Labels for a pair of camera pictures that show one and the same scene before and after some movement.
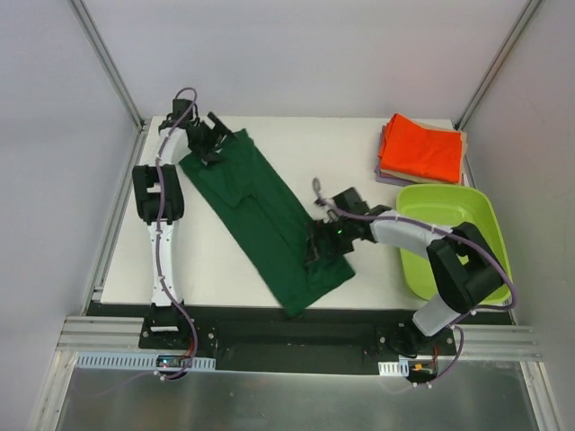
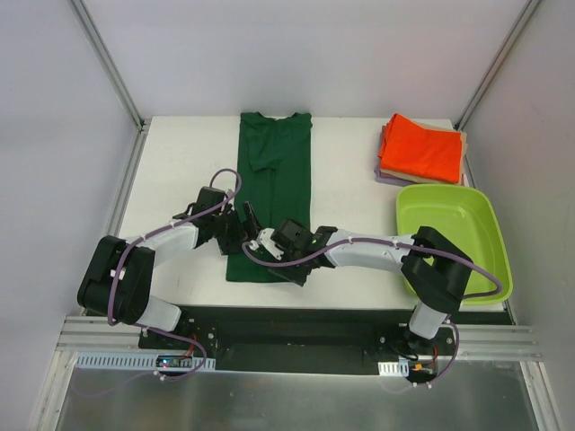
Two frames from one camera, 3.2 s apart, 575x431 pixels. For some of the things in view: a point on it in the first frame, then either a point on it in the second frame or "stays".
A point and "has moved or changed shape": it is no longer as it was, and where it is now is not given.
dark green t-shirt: [241, 190] has moved or changed shape
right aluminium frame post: [497, 63] stays
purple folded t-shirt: [382, 178] stays
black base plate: [256, 338] stays
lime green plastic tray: [446, 206] stays
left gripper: [206, 140] to [232, 229]
